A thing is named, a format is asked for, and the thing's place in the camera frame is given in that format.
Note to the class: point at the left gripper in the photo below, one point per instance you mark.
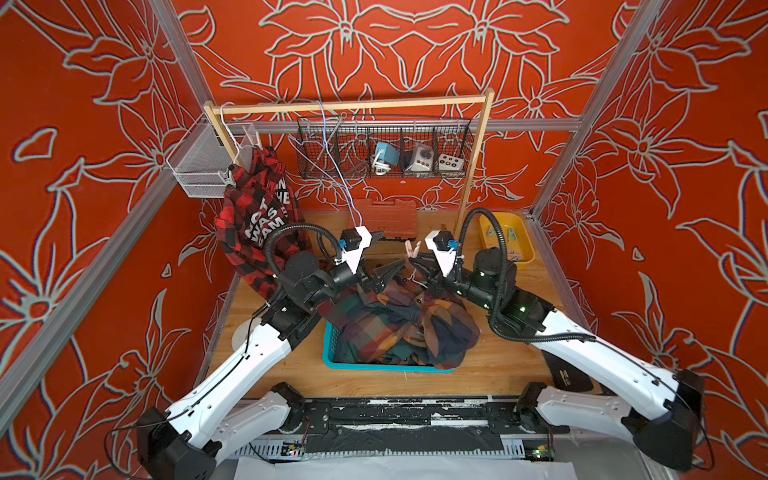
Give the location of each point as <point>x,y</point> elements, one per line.
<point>380,280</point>

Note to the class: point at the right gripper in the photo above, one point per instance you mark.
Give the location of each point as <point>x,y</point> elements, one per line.
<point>436,279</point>

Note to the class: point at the pink clothespin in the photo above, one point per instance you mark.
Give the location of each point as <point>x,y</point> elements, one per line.
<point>412,249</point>

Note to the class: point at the dark plaid shirt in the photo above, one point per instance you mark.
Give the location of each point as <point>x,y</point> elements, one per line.
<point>444,326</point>
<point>378,345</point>

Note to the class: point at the white wire hanger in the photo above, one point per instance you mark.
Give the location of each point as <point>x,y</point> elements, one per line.
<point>325,144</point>

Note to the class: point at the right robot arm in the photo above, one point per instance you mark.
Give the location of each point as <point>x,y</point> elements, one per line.
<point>656,409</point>

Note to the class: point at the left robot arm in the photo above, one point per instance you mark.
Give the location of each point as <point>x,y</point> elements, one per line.
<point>190,438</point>

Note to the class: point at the yellow plastic tray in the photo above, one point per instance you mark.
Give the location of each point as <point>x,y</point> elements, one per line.
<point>519,246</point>

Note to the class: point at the white tape roll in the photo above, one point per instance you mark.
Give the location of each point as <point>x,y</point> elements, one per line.
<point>243,335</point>

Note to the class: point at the red black plaid shirt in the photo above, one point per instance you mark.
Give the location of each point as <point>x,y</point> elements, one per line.
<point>260,201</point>

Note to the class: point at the red brown box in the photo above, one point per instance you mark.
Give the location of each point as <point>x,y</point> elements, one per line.
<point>397,219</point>

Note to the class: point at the white dotted box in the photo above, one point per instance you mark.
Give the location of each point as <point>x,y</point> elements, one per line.
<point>450,164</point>

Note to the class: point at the white power adapter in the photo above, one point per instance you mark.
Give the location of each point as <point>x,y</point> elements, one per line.
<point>419,160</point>

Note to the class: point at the white mesh basket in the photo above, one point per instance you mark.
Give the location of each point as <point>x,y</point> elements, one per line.
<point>201,163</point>

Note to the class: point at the wooden hanging rack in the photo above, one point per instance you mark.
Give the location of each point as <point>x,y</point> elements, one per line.
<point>214,114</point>

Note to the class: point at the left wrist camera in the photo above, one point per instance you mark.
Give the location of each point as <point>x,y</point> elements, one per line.
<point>353,242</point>

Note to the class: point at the black wire basket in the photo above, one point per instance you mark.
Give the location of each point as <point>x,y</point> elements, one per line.
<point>452,137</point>

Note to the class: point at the teal charger with cable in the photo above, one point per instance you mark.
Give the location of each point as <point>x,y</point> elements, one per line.
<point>385,158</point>

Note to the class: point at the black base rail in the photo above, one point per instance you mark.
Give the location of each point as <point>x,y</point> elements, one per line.
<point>462,427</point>

